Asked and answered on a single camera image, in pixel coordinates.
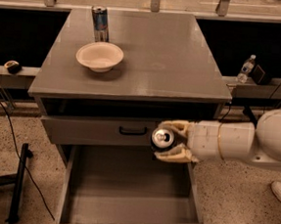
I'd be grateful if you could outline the black pepsi can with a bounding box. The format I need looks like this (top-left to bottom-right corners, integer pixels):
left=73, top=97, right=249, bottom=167
left=151, top=127, right=175, bottom=150

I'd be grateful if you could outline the black cable left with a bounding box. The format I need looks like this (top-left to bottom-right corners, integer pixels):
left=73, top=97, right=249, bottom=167
left=0, top=96, right=67, bottom=221

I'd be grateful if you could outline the tall silver blue can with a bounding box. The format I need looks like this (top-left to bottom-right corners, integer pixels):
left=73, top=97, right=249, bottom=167
left=91, top=6, right=110, bottom=42

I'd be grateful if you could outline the black floor stand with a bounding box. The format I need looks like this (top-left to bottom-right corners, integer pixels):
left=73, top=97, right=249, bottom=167
left=0, top=143, right=32, bottom=224

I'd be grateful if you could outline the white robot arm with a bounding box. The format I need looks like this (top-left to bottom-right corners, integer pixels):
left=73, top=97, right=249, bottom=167
left=151, top=110, right=281, bottom=171

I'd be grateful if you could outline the grey drawer cabinet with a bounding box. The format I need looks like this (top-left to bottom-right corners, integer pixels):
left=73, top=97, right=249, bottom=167
left=22, top=0, right=240, bottom=178

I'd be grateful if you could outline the black stand leg right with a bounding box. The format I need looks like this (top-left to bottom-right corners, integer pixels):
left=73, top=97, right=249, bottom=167
left=243, top=106, right=258, bottom=126

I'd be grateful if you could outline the white paper bowl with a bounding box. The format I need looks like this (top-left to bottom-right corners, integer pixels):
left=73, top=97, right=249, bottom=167
left=75, top=42, right=124, bottom=73

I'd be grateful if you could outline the black tape measure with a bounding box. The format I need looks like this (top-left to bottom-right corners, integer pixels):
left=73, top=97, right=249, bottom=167
left=4, top=61, right=22, bottom=74

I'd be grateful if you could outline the small black box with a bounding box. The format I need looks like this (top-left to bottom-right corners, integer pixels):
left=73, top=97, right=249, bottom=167
left=251, top=65, right=272, bottom=85

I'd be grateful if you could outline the grey drawer with black handle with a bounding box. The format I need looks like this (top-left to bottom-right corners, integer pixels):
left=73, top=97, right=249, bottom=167
left=41, top=115, right=159, bottom=146

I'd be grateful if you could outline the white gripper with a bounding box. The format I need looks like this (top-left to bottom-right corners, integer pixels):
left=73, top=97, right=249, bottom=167
left=155, top=120, right=221, bottom=163

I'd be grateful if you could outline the open grey bottom drawer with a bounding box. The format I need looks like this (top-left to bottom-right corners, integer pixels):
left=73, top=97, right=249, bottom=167
left=56, top=146, right=204, bottom=224

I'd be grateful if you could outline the clear water bottle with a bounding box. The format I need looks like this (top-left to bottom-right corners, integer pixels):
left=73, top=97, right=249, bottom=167
left=237, top=54, right=257, bottom=84

